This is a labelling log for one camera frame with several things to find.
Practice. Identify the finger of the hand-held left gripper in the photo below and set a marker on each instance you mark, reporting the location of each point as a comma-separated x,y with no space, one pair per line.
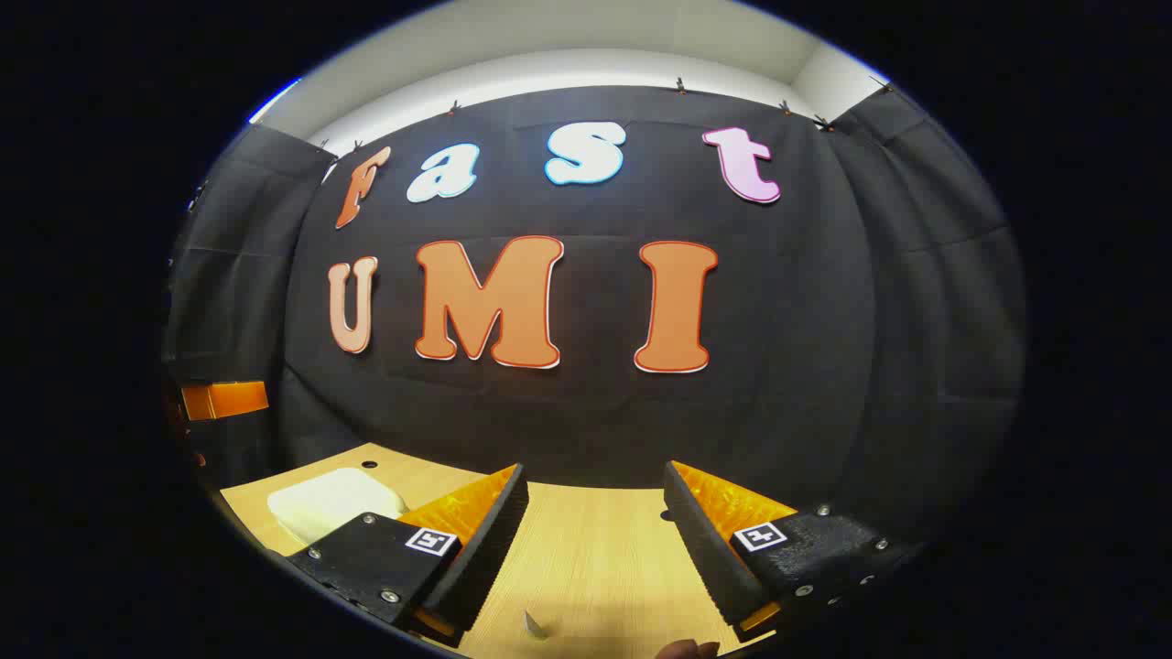
224,401

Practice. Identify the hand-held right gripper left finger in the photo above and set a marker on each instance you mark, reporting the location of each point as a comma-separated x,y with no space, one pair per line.
490,549

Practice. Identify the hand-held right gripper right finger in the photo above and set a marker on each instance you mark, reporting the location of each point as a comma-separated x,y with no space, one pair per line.
700,549

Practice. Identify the small white green tube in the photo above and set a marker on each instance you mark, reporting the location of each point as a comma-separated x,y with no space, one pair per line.
535,625

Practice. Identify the pale yellow suitcase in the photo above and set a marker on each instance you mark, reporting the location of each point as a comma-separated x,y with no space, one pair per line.
320,503

